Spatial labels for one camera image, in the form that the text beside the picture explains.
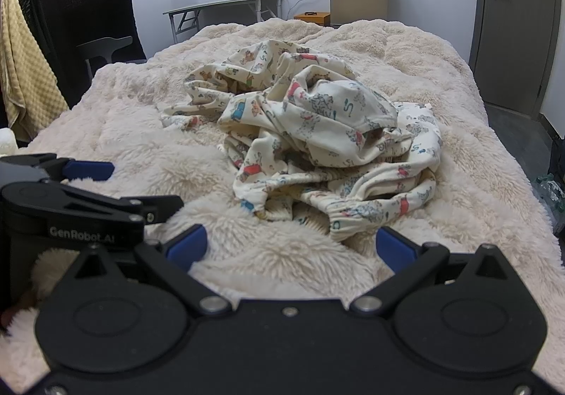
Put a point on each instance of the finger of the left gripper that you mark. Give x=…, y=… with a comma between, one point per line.
x=71, y=169
x=152, y=209

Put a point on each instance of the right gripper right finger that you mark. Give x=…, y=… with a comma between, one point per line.
x=413, y=266

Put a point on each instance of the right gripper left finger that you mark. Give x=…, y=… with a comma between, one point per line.
x=168, y=265

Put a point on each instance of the cartoon print cream garment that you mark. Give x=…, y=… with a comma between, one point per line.
x=311, y=143

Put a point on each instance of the grey folding table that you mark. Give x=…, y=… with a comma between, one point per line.
x=187, y=18

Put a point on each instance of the white fluffy plush object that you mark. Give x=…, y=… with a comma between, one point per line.
x=8, y=143

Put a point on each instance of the cream fluffy blanket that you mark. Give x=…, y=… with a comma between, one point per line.
x=491, y=321

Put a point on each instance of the yellow checkered towel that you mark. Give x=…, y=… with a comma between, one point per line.
x=29, y=88

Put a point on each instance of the black plastic chair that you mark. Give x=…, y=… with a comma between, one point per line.
x=101, y=48

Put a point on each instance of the dark grey door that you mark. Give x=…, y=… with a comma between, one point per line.
x=512, y=52

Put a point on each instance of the orange toolbox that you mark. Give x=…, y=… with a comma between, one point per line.
x=314, y=17

